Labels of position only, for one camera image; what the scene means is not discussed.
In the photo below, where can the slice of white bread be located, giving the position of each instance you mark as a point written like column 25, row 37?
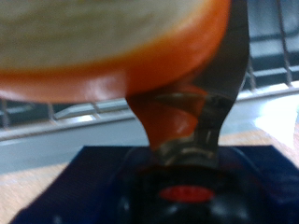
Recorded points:
column 93, row 40

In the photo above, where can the silver toaster oven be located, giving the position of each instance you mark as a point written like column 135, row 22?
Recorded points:
column 271, row 28

